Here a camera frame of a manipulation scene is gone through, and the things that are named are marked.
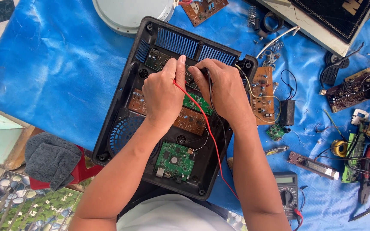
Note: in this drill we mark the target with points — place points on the square green circuit board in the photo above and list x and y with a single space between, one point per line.
174 160

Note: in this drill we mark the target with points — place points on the round white metal plate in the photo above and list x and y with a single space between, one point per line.
130 12

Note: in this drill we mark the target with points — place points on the tiny green circuit board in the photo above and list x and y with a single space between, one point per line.
275 132

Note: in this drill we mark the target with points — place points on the brown display circuit board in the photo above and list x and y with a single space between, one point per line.
313 165

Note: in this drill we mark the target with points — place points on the dark green circuit board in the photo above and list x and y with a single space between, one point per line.
157 59

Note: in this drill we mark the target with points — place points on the long brown circuit board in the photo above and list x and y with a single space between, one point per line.
188 120

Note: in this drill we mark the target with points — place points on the person's left hand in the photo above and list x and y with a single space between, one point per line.
162 96

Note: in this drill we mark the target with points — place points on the blue plastic tarp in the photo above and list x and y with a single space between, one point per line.
59 80

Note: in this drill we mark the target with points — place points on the silver utility knife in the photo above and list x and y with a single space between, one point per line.
276 150

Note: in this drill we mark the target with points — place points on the person's right hand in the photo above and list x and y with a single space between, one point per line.
226 93

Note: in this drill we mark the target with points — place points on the metal bracket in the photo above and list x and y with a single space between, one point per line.
270 59

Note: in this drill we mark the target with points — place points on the yellow toroid coil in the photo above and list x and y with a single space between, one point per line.
336 148

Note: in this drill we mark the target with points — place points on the black plastic appliance housing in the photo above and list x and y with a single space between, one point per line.
130 106

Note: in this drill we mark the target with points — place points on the induction cooker with black top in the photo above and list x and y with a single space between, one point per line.
326 19

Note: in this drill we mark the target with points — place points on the small green strip circuit board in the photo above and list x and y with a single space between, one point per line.
197 103

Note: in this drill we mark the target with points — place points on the black transformer block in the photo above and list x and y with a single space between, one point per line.
287 112

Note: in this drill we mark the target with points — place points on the person's white shirt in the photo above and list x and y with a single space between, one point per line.
172 215

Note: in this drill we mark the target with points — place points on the narrow green circuit board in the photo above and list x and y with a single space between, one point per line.
352 157

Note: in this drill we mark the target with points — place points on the dark brown circuit board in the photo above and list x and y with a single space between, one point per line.
352 93

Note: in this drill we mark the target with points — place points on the black plastic fan part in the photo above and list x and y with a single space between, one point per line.
332 70

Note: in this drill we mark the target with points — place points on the red multimeter probe lead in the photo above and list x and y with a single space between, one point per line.
208 123

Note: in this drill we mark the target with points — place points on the white plastic clip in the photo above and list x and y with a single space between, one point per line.
359 116

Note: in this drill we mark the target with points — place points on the grey cloth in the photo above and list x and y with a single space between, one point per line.
53 160

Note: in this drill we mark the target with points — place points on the small metal spring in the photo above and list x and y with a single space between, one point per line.
276 46

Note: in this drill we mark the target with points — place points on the black digital multimeter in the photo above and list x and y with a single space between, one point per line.
286 192

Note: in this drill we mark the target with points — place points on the large metal coil spring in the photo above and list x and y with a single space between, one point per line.
251 16

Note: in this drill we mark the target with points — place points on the tall brown circuit board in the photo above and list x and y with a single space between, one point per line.
262 96

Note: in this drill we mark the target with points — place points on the red plastic stool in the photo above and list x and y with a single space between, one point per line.
82 173

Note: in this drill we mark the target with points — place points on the black multimeter probe lead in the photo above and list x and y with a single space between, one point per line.
209 89

